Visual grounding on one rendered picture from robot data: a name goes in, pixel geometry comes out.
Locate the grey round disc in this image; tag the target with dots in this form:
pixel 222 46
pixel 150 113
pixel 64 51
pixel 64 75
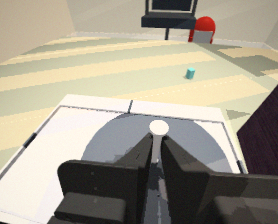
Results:
pixel 121 134

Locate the small teal block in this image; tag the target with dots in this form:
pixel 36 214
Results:
pixel 190 72

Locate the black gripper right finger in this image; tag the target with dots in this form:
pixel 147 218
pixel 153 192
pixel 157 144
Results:
pixel 191 186

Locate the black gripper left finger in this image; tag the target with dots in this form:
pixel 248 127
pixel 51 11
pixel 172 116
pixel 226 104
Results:
pixel 124 179

